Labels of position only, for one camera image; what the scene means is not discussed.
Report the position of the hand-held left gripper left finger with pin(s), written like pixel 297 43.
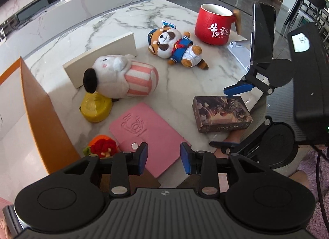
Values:
pixel 142 158

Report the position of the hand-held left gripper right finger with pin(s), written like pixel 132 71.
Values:
pixel 185 158

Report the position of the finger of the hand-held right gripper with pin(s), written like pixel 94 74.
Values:
pixel 236 88
pixel 224 143

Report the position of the yellow tape measure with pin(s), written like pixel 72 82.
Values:
pixel 95 108

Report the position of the red panda plush toy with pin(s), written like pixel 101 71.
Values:
pixel 167 41

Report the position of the orange cardboard box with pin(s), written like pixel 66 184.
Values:
pixel 41 115

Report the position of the person's right forearm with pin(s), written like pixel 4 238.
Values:
pixel 321 177

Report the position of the pink notebook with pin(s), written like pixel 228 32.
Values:
pixel 154 136

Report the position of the dark printed card box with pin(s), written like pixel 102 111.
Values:
pixel 221 113

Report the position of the white phone stand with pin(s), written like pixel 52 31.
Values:
pixel 240 51

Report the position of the red orange crochet toy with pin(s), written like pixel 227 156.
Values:
pixel 102 145

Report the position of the black dining chair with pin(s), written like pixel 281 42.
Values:
pixel 308 5

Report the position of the white dog plush toy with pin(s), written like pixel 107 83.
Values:
pixel 133 79

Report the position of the cream box lid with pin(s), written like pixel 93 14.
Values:
pixel 108 51

